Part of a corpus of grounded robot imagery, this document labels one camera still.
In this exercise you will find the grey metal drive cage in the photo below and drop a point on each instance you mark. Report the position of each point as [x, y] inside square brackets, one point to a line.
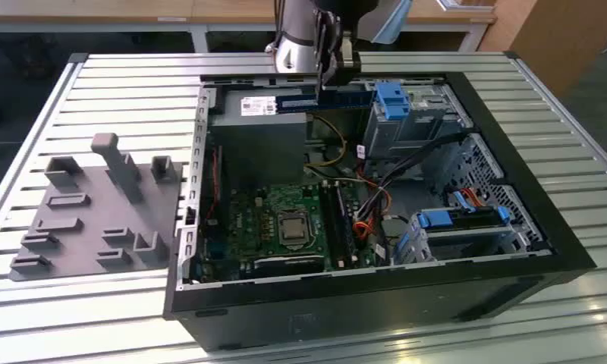
[415, 129]

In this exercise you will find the CPU socket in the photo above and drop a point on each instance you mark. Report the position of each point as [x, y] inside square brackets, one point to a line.
[293, 246]

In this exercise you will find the silver disk bay cage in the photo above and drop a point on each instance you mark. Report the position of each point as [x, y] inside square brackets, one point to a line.
[465, 242]

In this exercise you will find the black PC case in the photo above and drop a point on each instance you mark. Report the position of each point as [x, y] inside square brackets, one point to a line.
[333, 311]

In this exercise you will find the wooden desk white frame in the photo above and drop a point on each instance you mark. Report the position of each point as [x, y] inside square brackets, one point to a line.
[130, 15]

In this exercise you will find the blue plastic latch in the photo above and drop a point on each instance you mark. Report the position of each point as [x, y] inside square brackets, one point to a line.
[401, 246]

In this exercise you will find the silver CPU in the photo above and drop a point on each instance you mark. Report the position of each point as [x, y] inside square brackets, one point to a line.
[292, 229]

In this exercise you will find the green motherboard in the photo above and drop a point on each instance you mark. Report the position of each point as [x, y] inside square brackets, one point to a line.
[242, 227]

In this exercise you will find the blue disk carrier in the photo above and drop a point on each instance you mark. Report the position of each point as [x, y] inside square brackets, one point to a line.
[437, 219]
[392, 100]

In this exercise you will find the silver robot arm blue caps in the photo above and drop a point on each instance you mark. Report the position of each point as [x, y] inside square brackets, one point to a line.
[293, 34]

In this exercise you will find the wooden cabinet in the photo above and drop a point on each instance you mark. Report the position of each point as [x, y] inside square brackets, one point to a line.
[551, 38]

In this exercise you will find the blue RAM stick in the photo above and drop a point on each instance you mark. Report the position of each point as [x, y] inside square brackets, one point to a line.
[293, 102]

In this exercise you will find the grey power supply unit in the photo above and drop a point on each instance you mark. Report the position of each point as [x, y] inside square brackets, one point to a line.
[257, 144]

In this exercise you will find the grey round speaker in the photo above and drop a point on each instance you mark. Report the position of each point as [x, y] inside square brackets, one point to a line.
[395, 225]

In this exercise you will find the grey parts rack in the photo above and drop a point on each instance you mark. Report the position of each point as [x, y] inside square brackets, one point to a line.
[80, 242]

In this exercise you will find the black RAM slot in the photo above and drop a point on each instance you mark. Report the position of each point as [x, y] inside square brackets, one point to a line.
[329, 220]

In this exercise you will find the black table corner cap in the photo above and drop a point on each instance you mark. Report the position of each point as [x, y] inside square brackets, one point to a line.
[511, 54]
[77, 57]

